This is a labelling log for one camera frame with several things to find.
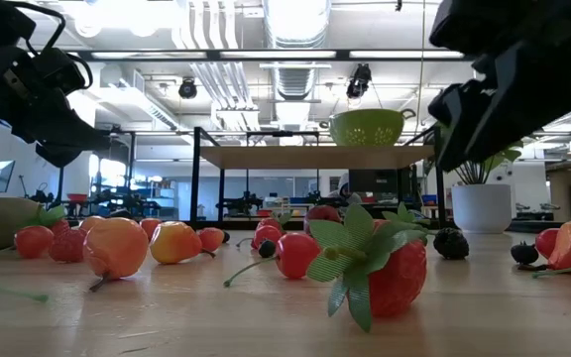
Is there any black blackberry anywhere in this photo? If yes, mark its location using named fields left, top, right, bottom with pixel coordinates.
left=432, top=226, right=470, bottom=261

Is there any dark red plum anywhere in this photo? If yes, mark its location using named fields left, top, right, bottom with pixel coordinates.
left=303, top=203, right=342, bottom=235

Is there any wooden shelf with black legs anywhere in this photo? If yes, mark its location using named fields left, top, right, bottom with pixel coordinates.
left=189, top=125, right=449, bottom=235

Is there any red strawberry with green leaves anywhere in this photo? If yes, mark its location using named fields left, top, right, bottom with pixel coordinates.
left=257, top=208, right=294, bottom=232
left=25, top=204, right=72, bottom=238
left=377, top=201, right=435, bottom=244

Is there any small red strawberry far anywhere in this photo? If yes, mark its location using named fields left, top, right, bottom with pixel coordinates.
left=235, top=224, right=284, bottom=251

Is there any small orange-red strawberry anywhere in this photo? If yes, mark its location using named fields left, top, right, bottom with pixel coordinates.
left=196, top=226, right=226, bottom=253

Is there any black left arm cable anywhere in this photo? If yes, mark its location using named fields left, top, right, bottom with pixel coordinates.
left=2, top=0, right=94, bottom=91

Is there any red cherry with green stem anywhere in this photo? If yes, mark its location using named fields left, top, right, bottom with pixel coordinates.
left=223, top=232, right=322, bottom=288
left=534, top=227, right=559, bottom=259
left=14, top=225, right=55, bottom=260

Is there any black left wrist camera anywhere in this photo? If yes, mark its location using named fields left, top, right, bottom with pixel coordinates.
left=30, top=48, right=87, bottom=96

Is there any green plastic colander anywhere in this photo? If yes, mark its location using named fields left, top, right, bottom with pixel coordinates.
left=328, top=107, right=418, bottom=148

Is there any red raspberry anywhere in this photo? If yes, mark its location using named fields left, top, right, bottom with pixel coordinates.
left=48, top=226, right=88, bottom=264

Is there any black ceiling spotlight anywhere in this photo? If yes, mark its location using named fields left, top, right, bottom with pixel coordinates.
left=177, top=77, right=199, bottom=100
left=346, top=62, right=374, bottom=100

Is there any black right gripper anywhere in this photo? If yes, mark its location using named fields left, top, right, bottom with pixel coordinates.
left=427, top=0, right=571, bottom=173

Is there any black overhead crossbar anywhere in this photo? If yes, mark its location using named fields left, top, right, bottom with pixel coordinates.
left=74, top=48, right=475, bottom=63

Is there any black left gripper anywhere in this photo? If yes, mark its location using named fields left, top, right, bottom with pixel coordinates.
left=0, top=47, right=112, bottom=170

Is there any green plant in white pot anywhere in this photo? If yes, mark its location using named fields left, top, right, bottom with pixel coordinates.
left=433, top=123, right=524, bottom=235

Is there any person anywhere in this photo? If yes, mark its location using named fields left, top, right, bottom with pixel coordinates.
left=325, top=172, right=365, bottom=205

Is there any large strawberry with green leaves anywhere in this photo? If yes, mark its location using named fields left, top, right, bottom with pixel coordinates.
left=306, top=201, right=429, bottom=333

